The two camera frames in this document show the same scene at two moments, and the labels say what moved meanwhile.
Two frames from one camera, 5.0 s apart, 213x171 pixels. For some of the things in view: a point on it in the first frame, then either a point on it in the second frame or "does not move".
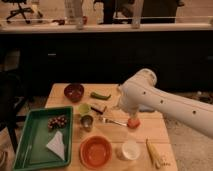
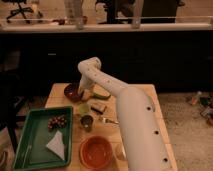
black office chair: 22,10 does not move
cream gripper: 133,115 → 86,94
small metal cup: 86,121 does not move
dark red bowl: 73,92 does not move
